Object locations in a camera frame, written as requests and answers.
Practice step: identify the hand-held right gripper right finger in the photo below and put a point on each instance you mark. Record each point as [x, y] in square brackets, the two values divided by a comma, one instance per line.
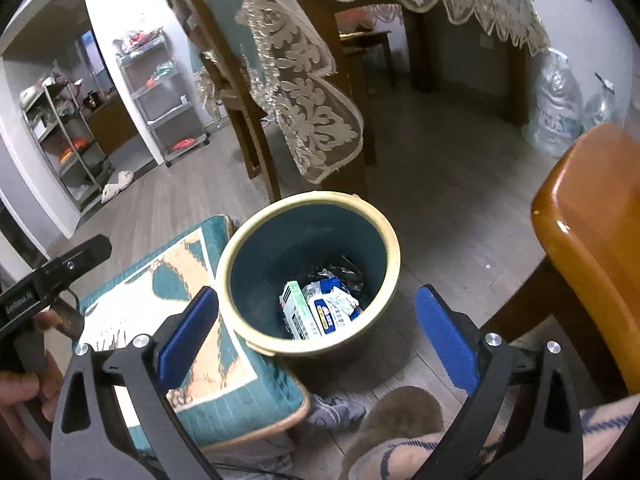
[445, 345]

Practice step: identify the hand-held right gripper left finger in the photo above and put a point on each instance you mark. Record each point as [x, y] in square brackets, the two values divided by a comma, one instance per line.
[187, 332]

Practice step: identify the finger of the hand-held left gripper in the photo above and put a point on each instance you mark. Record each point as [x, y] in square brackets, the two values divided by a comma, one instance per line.
[87, 255]

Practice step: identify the green white box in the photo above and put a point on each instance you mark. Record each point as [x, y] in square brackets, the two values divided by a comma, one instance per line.
[297, 310]

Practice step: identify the black plastic bag white label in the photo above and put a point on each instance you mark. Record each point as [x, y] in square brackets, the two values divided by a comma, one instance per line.
[350, 267]

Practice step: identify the blue white packet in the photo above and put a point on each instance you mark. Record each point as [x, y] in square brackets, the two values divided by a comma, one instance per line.
[325, 317]

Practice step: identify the teal bin with cream rim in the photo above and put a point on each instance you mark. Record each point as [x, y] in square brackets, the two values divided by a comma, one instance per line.
[300, 240]

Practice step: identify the person's left hand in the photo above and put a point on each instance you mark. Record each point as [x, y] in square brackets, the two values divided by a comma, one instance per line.
[20, 392]

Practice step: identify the white slipper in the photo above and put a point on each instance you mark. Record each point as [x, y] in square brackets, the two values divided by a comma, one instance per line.
[117, 185]

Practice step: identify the teal printed cushion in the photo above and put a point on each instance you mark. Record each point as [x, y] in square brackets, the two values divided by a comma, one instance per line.
[240, 395]

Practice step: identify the brown plush slipper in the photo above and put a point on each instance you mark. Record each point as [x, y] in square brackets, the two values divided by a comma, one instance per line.
[400, 420]

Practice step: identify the orange plastic bag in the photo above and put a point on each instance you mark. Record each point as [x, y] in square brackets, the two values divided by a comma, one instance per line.
[70, 152]

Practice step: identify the metal shelf rack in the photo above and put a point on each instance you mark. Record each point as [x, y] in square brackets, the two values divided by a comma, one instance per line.
[65, 130]

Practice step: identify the grey blue cloth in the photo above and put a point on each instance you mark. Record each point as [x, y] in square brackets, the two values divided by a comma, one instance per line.
[335, 410]

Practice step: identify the kitchen counter cabinet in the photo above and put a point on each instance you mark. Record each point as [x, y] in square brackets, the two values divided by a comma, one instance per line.
[112, 125]

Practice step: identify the red plastic packet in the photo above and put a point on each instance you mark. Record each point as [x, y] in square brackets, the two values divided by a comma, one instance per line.
[182, 144]

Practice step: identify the red pot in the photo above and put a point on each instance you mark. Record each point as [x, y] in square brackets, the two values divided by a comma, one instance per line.
[90, 100]

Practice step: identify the white rolling cart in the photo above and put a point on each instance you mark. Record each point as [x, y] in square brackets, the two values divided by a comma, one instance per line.
[165, 110]

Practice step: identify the white pot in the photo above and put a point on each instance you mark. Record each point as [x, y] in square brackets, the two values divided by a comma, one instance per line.
[31, 94]

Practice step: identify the foot in grey slipper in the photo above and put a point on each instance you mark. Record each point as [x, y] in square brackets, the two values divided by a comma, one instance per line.
[600, 420]

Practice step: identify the glossy wooden stool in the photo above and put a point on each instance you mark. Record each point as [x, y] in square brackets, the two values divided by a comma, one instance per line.
[595, 240]

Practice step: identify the wooden dining chair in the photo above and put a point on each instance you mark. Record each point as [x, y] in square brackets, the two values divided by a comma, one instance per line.
[235, 110]

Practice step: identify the white red plastic bag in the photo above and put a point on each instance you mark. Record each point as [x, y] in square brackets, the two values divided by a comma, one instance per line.
[142, 40]

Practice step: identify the small wooden stool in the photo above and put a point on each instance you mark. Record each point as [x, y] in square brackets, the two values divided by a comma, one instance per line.
[367, 42]

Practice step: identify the wooden dining table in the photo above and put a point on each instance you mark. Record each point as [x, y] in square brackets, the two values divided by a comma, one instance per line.
[312, 10]

